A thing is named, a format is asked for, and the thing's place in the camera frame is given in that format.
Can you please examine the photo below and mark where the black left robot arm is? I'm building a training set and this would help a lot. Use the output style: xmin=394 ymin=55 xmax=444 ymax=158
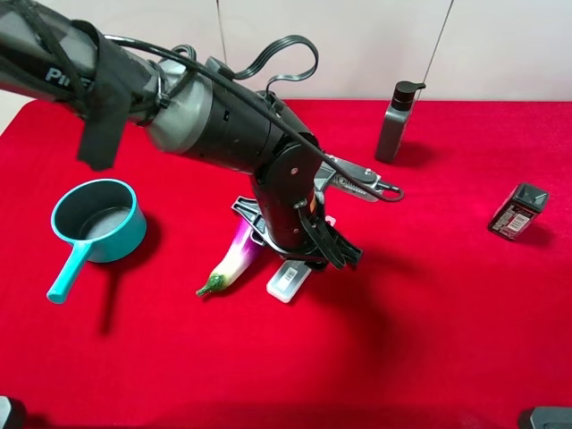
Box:
xmin=1 ymin=1 xmax=362 ymax=268

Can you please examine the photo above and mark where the red table cloth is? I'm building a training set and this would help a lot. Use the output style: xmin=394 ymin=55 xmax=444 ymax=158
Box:
xmin=1 ymin=101 xmax=571 ymax=428

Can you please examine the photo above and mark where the purple toy eggplant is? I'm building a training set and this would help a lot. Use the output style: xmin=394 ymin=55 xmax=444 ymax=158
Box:
xmin=196 ymin=218 xmax=265 ymax=297

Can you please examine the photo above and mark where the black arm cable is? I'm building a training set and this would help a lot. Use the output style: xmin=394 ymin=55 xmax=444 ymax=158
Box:
xmin=26 ymin=0 xmax=406 ymax=205

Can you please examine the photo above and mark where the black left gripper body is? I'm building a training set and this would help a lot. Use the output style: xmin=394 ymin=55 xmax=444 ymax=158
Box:
xmin=252 ymin=142 xmax=342 ymax=268

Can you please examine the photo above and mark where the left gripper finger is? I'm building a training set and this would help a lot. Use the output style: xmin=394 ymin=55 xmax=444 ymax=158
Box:
xmin=231 ymin=196 xmax=272 ymax=246
xmin=319 ymin=221 xmax=363 ymax=270

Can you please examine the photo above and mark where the grey pump bottle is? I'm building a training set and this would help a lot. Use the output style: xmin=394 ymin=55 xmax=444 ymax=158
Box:
xmin=374 ymin=80 xmax=426 ymax=164

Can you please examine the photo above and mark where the teal saucepan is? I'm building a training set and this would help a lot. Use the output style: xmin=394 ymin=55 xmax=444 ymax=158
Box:
xmin=46 ymin=179 xmax=147 ymax=304

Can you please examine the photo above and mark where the white eraser with barcode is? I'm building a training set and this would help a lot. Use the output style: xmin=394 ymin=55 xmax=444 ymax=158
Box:
xmin=266 ymin=260 xmax=312 ymax=304

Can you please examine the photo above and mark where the small black red box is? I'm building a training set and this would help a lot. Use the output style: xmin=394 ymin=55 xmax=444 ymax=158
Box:
xmin=487 ymin=182 xmax=550 ymax=240

